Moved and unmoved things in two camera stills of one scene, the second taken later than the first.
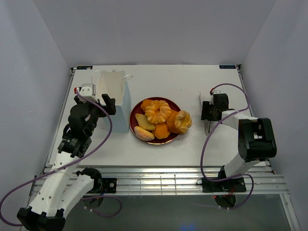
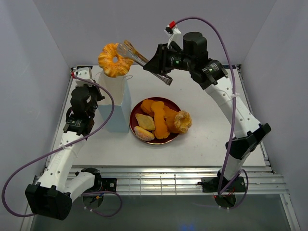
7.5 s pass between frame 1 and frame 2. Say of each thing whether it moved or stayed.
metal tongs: moved
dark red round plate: stayed
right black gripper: moved
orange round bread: stayed
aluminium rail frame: stayed
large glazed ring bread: moved
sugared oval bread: stayed
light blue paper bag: stayed
